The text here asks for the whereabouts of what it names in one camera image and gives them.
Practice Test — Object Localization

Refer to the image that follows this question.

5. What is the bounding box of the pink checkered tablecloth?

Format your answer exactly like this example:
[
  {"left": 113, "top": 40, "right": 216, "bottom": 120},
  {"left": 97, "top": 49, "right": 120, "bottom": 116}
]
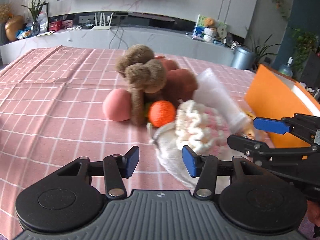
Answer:
[{"left": 0, "top": 45, "right": 320, "bottom": 240}]

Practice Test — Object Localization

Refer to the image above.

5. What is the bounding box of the orange knitted fruit toy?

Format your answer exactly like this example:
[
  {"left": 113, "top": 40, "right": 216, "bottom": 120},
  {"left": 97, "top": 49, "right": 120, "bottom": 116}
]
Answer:
[{"left": 144, "top": 100, "right": 177, "bottom": 127}]

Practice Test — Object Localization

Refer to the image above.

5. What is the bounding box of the painted canvas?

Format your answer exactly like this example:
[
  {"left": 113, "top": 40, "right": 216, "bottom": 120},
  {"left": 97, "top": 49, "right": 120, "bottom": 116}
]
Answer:
[{"left": 193, "top": 14, "right": 228, "bottom": 41}]

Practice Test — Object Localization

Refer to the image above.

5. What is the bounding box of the small brown teddy bear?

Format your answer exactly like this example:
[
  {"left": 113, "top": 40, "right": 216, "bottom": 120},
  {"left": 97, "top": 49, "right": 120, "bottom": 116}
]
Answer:
[{"left": 204, "top": 17, "right": 217, "bottom": 29}]

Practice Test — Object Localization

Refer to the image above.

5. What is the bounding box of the round hand fan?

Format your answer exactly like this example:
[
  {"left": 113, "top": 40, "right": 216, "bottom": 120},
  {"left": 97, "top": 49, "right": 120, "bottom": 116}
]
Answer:
[{"left": 217, "top": 21, "right": 228, "bottom": 39}]

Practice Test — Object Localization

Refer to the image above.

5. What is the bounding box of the blue water jug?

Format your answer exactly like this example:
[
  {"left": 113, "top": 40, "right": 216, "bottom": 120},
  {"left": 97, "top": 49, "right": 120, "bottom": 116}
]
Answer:
[{"left": 278, "top": 57, "right": 293, "bottom": 77}]

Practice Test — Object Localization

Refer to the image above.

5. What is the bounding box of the gold vase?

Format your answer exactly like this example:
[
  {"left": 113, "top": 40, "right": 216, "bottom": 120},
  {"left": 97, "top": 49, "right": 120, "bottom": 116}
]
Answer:
[{"left": 5, "top": 15, "right": 25, "bottom": 42}]

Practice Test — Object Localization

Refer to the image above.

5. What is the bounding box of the orange foam box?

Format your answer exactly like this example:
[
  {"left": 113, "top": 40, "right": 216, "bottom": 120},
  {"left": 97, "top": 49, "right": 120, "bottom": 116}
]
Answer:
[{"left": 244, "top": 64, "right": 320, "bottom": 160}]

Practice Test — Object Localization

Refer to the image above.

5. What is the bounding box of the green plant in glass vase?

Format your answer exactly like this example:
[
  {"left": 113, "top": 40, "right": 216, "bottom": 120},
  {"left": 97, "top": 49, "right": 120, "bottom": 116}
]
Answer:
[{"left": 21, "top": 0, "right": 54, "bottom": 34}]

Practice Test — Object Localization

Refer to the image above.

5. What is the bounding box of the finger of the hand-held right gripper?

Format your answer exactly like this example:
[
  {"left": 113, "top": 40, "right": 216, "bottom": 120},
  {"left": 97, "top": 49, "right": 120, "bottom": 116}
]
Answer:
[
  {"left": 253, "top": 113, "right": 320, "bottom": 141},
  {"left": 227, "top": 134, "right": 320, "bottom": 166}
]

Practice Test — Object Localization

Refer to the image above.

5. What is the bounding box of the pink plush peach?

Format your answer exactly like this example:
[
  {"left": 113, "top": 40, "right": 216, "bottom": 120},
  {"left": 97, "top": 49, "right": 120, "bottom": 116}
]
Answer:
[{"left": 103, "top": 89, "right": 132, "bottom": 122}]

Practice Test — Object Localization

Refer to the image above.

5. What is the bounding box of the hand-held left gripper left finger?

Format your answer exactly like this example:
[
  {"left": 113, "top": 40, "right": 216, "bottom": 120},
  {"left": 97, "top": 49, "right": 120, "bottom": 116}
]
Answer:
[{"left": 56, "top": 145, "right": 140, "bottom": 200}]

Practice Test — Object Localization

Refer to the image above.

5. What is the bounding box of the dark cabinet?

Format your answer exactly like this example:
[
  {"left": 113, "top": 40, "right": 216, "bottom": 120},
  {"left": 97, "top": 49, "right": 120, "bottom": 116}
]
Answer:
[{"left": 300, "top": 51, "right": 320, "bottom": 85}]

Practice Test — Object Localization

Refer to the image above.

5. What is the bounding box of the reddish brown plush toy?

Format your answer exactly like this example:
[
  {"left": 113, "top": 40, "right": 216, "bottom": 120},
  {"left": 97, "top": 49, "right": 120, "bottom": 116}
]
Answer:
[{"left": 154, "top": 55, "right": 199, "bottom": 105}]

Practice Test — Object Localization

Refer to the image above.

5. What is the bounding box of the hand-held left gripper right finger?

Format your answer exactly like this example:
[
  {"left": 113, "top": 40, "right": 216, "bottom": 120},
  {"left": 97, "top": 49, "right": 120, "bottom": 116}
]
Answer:
[{"left": 182, "top": 145, "right": 269, "bottom": 200}]

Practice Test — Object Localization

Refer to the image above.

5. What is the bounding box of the long leaf potted plant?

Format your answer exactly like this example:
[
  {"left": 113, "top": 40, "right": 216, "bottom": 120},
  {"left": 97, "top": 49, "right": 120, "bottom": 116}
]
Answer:
[{"left": 246, "top": 26, "right": 282, "bottom": 70}]

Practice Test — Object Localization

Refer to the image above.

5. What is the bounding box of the cream pink knitted flower bouquet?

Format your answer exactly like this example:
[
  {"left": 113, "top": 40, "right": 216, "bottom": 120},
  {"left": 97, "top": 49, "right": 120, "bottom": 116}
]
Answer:
[{"left": 149, "top": 99, "right": 234, "bottom": 190}]

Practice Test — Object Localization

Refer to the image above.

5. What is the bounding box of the white marble television console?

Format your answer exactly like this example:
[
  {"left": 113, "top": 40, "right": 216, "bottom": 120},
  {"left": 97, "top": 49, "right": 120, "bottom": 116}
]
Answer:
[{"left": 0, "top": 25, "right": 235, "bottom": 67}]

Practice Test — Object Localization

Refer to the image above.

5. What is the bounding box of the trailing pothos plant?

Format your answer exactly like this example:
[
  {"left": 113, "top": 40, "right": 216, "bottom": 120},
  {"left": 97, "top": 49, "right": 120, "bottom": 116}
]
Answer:
[{"left": 290, "top": 27, "right": 319, "bottom": 73}]

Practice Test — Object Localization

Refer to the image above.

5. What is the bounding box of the grey blue pedal bin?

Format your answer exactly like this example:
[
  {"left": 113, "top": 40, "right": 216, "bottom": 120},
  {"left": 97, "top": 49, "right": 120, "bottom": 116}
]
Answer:
[{"left": 230, "top": 46, "right": 255, "bottom": 70}]

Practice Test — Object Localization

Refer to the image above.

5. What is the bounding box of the white router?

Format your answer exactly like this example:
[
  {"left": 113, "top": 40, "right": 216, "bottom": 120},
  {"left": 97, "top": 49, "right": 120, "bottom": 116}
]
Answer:
[{"left": 91, "top": 12, "right": 113, "bottom": 30}]

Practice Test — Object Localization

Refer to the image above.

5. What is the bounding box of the snack bags pile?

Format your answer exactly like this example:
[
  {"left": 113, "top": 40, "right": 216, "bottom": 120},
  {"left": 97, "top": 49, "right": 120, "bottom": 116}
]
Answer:
[{"left": 16, "top": 29, "right": 33, "bottom": 40}]

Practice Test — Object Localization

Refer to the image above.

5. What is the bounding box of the white plush toy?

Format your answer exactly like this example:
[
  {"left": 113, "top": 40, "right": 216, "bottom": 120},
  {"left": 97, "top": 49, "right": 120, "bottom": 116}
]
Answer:
[{"left": 203, "top": 27, "right": 216, "bottom": 43}]

